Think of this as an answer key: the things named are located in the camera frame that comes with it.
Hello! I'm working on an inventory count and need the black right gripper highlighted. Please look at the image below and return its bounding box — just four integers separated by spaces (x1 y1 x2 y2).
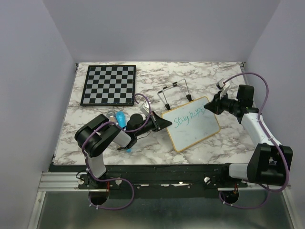
204 90 240 115

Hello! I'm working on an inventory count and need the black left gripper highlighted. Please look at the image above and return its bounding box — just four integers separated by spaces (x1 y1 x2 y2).
135 111 172 137

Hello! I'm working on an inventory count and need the yellow framed whiteboard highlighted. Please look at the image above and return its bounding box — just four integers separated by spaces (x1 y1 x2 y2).
162 96 221 152

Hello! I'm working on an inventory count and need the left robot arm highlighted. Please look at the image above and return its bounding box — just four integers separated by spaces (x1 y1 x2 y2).
74 111 172 188

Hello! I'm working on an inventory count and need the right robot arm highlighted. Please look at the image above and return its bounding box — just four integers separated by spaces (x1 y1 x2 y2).
204 85 293 187

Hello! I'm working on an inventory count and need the blue toy microphone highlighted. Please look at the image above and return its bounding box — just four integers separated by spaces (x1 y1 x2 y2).
114 111 131 152

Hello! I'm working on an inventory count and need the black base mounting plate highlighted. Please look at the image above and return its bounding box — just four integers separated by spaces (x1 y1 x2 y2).
45 164 247 202

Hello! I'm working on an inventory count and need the black white chessboard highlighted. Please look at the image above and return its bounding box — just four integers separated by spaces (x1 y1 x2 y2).
81 65 136 106

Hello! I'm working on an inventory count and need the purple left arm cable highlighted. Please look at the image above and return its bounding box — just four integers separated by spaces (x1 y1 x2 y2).
81 93 153 211

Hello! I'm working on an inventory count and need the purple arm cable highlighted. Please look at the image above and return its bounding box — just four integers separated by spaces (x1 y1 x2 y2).
219 72 290 208
81 93 153 211

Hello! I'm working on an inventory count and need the wire whiteboard stand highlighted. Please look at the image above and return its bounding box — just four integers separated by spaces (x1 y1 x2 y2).
157 78 193 111

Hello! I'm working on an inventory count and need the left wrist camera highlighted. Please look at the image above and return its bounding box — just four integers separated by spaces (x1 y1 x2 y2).
140 102 151 116

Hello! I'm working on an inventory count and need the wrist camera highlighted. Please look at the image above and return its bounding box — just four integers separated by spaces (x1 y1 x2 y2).
216 79 231 99
140 102 151 116

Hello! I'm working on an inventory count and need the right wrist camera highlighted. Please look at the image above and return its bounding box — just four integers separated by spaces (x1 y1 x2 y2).
216 79 231 99

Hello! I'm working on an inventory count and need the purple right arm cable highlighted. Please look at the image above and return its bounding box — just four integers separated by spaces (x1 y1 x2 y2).
219 72 290 208

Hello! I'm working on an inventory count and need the aluminium rail frame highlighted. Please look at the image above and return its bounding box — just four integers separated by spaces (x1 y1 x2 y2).
30 62 295 229

